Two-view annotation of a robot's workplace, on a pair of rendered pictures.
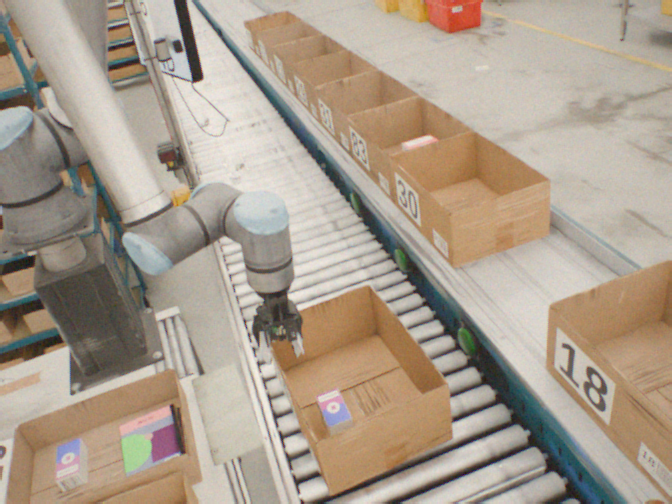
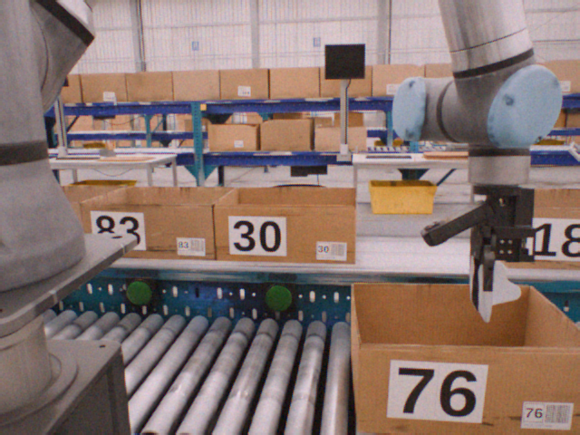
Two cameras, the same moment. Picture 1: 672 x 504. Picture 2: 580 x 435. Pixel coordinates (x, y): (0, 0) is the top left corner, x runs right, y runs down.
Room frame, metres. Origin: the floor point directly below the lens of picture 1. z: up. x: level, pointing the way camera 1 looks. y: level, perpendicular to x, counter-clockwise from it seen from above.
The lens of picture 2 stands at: (0.95, 0.97, 1.31)
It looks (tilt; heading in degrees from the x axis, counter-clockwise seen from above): 13 degrees down; 291
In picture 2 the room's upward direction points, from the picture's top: 1 degrees counter-clockwise
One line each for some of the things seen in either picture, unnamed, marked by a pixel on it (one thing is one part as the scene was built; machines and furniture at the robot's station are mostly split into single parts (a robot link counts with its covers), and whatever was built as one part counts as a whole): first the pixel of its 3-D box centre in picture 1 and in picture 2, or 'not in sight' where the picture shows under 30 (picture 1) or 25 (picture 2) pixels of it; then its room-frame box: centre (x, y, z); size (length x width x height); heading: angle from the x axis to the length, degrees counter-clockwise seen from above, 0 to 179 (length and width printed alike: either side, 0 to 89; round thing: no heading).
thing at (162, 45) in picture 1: (167, 34); not in sight; (2.18, 0.44, 1.40); 0.28 x 0.11 x 0.11; 13
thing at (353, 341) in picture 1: (352, 378); (453, 351); (0.96, 0.03, 0.83); 0.39 x 0.29 x 0.17; 16
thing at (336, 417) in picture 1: (334, 413); not in sight; (0.92, 0.09, 0.78); 0.10 x 0.06 x 0.05; 13
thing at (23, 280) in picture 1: (59, 253); not in sight; (2.26, 1.21, 0.59); 0.40 x 0.30 x 0.10; 100
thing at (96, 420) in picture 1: (105, 452); not in sight; (0.92, 0.61, 0.80); 0.38 x 0.28 x 0.10; 104
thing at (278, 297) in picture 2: (400, 260); (278, 298); (1.41, -0.17, 0.81); 0.07 x 0.01 x 0.07; 13
